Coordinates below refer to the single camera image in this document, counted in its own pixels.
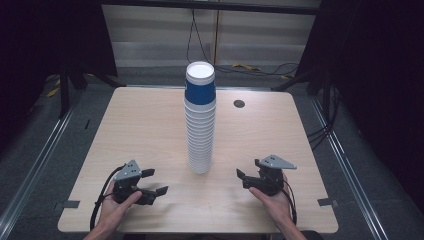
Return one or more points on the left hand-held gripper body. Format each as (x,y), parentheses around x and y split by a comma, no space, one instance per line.
(128,175)

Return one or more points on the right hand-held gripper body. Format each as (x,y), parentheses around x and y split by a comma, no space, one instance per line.
(271,180)

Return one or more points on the stack of paper cups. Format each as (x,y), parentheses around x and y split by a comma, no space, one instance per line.
(200,140)

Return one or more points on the person's right hand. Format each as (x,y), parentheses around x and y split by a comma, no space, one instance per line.
(278,206)

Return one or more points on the person's left hand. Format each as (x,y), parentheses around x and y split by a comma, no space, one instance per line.
(111,213)

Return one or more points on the grey tape strip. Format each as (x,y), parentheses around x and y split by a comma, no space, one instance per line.
(327,202)
(69,204)

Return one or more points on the dark round table grommet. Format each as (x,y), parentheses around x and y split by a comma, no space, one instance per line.
(239,103)

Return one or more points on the black metal stand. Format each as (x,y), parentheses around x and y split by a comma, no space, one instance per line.
(316,81)
(65,90)

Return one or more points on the yellow tape piece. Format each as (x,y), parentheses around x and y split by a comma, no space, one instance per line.
(52,92)

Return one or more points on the black curtain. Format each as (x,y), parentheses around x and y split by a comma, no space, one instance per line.
(40,40)
(376,66)

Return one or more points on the black overhead beam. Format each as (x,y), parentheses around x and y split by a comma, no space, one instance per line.
(213,6)

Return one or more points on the metal floor rail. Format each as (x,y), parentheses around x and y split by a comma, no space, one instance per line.
(36,166)
(346,166)

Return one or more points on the thin brass wall pole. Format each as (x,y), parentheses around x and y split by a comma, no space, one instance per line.
(216,36)

